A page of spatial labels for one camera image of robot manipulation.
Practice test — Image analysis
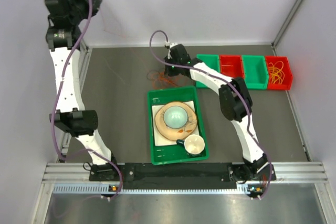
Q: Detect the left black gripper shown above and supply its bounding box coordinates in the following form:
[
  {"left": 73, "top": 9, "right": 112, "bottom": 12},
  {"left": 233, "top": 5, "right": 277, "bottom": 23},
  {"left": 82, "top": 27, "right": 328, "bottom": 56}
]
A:
[{"left": 65, "top": 0, "right": 101, "bottom": 25}]

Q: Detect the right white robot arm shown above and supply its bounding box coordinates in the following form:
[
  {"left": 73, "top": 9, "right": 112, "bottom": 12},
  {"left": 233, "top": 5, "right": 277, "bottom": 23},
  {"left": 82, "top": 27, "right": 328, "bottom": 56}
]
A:
[{"left": 164, "top": 41, "right": 272, "bottom": 180}]

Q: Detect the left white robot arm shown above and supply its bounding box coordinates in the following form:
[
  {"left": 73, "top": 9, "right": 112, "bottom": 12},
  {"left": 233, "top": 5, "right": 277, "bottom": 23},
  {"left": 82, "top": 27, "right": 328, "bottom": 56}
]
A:
[{"left": 44, "top": 0, "right": 122, "bottom": 182}]

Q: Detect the green bin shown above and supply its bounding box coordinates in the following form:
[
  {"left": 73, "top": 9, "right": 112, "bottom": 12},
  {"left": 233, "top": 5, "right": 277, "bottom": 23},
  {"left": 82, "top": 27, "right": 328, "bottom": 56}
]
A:
[
  {"left": 241, "top": 55, "right": 269, "bottom": 90},
  {"left": 196, "top": 54, "right": 220, "bottom": 72}
]

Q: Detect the pale blue upturned bowl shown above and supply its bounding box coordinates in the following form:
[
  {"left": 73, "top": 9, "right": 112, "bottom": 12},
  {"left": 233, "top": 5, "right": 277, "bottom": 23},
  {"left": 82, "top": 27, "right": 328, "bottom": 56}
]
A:
[{"left": 163, "top": 106, "right": 188, "bottom": 129}]

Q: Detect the beige ceramic plate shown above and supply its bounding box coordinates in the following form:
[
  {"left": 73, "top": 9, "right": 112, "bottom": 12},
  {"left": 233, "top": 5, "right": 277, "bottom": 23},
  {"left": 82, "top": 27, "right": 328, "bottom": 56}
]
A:
[{"left": 152, "top": 101, "right": 200, "bottom": 146}]

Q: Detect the red bin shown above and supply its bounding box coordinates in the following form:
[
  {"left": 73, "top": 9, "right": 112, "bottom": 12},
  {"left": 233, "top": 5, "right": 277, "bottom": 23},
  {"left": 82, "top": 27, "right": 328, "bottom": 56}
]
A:
[
  {"left": 265, "top": 56, "right": 293, "bottom": 90},
  {"left": 219, "top": 55, "right": 245, "bottom": 79}
]

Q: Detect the white and green cup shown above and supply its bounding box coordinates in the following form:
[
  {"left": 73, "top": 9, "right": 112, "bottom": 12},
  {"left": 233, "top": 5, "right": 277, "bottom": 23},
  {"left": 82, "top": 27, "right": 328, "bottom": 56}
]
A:
[{"left": 176, "top": 134, "right": 205, "bottom": 156}]

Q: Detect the large green plastic tray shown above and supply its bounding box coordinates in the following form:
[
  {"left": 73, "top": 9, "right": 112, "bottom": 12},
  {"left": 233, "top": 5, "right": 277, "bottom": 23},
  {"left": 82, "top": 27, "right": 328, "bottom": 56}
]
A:
[{"left": 147, "top": 86, "right": 209, "bottom": 165}]

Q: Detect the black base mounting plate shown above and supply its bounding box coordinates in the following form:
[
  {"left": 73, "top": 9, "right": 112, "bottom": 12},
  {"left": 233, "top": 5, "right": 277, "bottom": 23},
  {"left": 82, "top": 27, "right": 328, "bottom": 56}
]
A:
[{"left": 86, "top": 163, "right": 275, "bottom": 182}]

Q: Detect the left aluminium frame post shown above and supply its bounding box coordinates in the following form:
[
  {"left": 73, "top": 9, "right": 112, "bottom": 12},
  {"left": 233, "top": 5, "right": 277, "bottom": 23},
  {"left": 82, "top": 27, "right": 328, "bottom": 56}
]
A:
[{"left": 78, "top": 37, "right": 89, "bottom": 51}]

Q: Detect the aluminium frame post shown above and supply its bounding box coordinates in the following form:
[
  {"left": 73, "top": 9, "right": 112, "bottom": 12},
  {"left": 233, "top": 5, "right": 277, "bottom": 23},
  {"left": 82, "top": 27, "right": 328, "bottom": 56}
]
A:
[
  {"left": 271, "top": 0, "right": 305, "bottom": 48},
  {"left": 78, "top": 37, "right": 89, "bottom": 51}
]

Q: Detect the right aluminium frame post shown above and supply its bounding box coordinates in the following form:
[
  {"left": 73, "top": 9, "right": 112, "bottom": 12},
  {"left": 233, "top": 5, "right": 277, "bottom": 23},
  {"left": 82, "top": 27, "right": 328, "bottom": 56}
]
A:
[{"left": 271, "top": 0, "right": 305, "bottom": 48}]

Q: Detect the grey slotted cable duct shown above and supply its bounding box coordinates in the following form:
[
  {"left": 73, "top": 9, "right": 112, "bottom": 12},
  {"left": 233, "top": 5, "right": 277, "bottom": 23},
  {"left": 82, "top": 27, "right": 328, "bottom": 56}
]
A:
[{"left": 53, "top": 184, "right": 262, "bottom": 195}]

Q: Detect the aluminium front rail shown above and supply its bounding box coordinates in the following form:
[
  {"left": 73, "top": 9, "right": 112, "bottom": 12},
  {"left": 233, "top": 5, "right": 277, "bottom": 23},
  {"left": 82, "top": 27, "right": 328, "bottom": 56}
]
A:
[{"left": 43, "top": 162, "right": 328, "bottom": 184}]

